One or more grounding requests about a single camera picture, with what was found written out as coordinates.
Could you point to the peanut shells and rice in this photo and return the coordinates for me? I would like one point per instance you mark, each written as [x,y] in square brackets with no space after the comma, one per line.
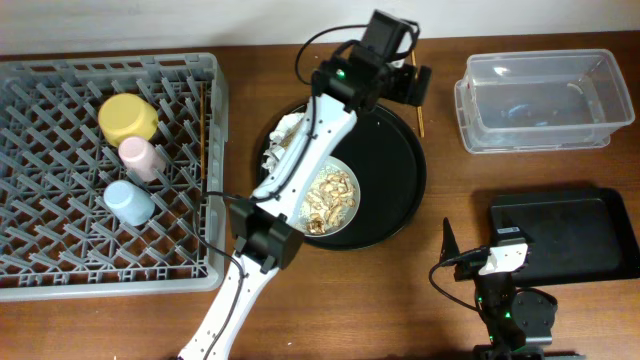
[331,196]

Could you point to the light blue plastic cup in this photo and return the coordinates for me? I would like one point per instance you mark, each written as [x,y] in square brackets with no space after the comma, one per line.
[128,203]

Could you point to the grey dishwasher rack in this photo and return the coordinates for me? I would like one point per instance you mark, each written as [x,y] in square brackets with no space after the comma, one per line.
[58,238]

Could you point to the round black tray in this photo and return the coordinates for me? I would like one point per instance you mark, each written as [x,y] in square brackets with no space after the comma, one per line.
[389,164]

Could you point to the crumpled white napkin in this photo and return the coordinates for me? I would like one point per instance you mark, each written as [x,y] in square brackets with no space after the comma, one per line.
[279,140]

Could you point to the pink plastic cup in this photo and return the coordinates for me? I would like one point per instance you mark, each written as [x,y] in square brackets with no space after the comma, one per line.
[140,156]

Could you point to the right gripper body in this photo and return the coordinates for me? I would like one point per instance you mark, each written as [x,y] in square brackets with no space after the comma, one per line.
[471,270]

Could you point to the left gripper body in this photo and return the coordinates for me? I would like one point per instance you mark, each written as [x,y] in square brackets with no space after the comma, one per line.
[405,87]

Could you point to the black rectangular tray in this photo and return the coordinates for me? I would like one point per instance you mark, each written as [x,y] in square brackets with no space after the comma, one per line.
[578,236]

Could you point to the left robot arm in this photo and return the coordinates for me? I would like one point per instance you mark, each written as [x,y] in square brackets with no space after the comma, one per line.
[349,83]

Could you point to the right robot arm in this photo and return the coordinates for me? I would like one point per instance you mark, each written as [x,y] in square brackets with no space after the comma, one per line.
[519,320]

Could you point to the yellow plastic bowl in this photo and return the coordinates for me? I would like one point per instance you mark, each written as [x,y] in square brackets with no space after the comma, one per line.
[125,115]

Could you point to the clear plastic bin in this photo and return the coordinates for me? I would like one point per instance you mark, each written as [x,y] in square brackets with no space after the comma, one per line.
[541,101]

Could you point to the grey plate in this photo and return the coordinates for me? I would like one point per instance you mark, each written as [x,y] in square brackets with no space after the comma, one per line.
[335,163]

